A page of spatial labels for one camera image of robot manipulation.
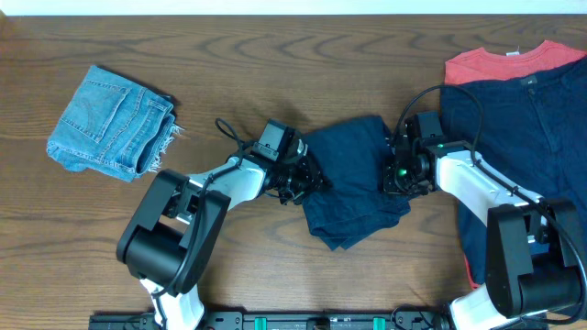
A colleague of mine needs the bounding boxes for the navy blue shorts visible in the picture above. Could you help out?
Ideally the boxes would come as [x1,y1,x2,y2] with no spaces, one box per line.
[303,115,411,250]

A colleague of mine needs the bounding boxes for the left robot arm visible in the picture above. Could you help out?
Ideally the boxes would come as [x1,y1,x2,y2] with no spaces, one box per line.
[116,118,325,329]

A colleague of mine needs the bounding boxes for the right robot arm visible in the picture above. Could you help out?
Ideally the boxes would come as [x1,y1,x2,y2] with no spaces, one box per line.
[382,113,586,329]

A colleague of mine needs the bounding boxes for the red t-shirt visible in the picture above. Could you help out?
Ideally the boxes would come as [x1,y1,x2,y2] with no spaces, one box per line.
[444,40,586,85]

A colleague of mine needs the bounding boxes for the dark navy pants pile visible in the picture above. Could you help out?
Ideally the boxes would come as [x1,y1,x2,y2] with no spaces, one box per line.
[438,57,587,288]

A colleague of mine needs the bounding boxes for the folded light blue jeans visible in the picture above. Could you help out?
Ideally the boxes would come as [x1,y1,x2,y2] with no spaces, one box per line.
[47,66,182,182]

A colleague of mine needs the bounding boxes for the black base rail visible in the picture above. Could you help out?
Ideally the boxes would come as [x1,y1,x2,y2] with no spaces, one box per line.
[88,306,549,330]

